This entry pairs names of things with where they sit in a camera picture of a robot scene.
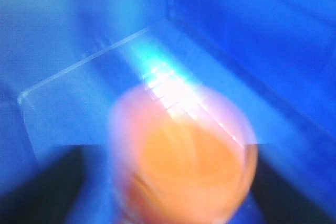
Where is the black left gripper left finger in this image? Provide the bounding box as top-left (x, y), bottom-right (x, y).
top-left (1, 145), bottom-right (104, 223)

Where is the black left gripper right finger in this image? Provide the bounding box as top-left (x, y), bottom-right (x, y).
top-left (236, 144), bottom-right (336, 224)

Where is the orange cylindrical capacitor 4680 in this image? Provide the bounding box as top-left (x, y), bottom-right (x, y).
top-left (110, 85), bottom-right (258, 223)

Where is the large blue bin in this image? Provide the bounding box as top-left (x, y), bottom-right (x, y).
top-left (1, 0), bottom-right (335, 223)

